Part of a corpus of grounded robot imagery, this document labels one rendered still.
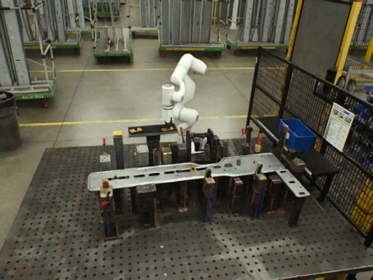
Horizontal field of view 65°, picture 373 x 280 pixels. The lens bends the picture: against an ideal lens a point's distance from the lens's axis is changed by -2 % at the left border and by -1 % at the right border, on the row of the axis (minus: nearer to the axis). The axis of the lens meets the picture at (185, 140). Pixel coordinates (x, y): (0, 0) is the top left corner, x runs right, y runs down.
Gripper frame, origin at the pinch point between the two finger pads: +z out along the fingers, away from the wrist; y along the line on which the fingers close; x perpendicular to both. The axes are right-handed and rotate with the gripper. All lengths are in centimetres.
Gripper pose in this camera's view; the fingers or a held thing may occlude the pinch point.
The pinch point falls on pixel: (167, 126)
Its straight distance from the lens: 224.5
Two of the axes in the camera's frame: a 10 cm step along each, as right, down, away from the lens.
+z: -0.4, 8.6, 5.0
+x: 8.4, -2.4, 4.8
